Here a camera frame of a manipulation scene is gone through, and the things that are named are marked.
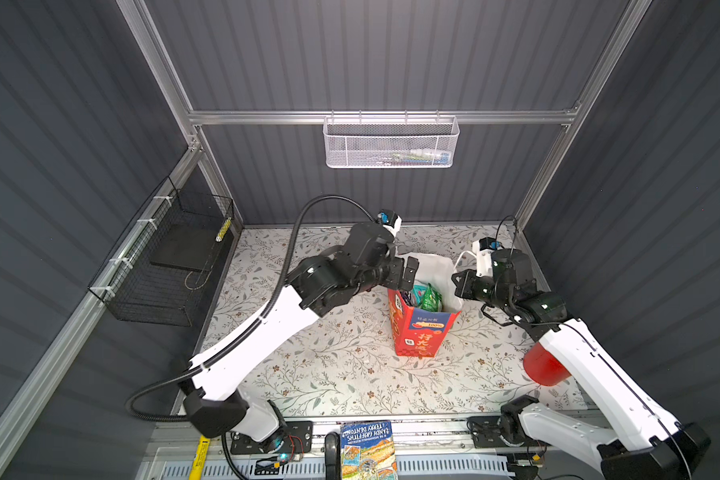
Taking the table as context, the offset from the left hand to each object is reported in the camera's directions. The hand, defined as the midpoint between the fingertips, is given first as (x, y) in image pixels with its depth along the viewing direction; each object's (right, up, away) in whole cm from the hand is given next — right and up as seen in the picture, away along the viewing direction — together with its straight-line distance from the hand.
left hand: (401, 258), depth 64 cm
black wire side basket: (-58, -3, +8) cm, 59 cm away
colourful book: (-7, -45, +5) cm, 46 cm away
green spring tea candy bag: (+9, -11, +13) cm, 19 cm away
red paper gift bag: (+5, -19, +11) cm, 23 cm away
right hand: (+15, -5, +10) cm, 19 cm away
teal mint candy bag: (+7, -10, +19) cm, 22 cm away
